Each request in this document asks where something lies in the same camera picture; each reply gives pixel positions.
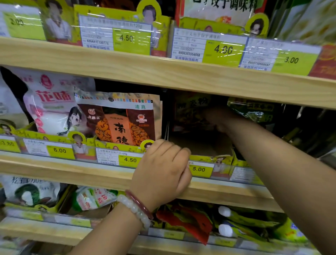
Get person's right hand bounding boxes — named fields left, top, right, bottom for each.
left=205, top=106, right=238, bottom=133

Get person's left hand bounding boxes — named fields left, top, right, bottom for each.
left=128, top=139, right=193, bottom=211

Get yellow vegetable food packet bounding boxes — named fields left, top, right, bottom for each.
left=175, top=94, right=215, bottom=128

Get green five spice packets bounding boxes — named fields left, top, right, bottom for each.
left=227, top=97, right=277, bottom=125

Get wooden store shelving with goods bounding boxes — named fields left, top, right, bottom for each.
left=0, top=0, right=336, bottom=255

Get yellow dumpling seasoning packets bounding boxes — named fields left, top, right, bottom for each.
left=176, top=0, right=268, bottom=33

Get green dumpling food packet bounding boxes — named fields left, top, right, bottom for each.
left=269, top=0, right=336, bottom=47

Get person's right forearm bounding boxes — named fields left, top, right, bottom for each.
left=220, top=118, right=336, bottom=255

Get red brown clear packet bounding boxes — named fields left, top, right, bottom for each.
left=74, top=90, right=162, bottom=149

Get row of yellow price tags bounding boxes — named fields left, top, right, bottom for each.
left=0, top=0, right=336, bottom=81
left=0, top=123, right=263, bottom=186

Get white pink packet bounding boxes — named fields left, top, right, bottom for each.
left=8, top=67, right=98, bottom=138

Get rows of assorted seasoning packets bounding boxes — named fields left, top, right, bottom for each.
left=0, top=173, right=321, bottom=255

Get white plastic packet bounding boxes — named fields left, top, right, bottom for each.
left=0, top=74, right=29, bottom=130

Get dark red bracelet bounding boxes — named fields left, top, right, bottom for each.
left=125, top=189, right=154, bottom=220

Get white bead bracelet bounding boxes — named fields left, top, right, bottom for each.
left=115, top=194, right=152, bottom=230

